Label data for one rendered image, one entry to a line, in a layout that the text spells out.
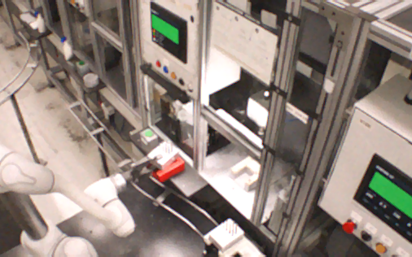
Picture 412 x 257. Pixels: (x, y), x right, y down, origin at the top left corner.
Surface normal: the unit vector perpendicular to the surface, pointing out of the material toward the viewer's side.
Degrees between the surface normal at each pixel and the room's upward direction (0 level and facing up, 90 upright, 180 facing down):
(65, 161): 0
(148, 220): 0
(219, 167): 0
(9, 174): 37
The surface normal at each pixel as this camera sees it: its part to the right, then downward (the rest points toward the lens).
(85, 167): 0.04, -0.73
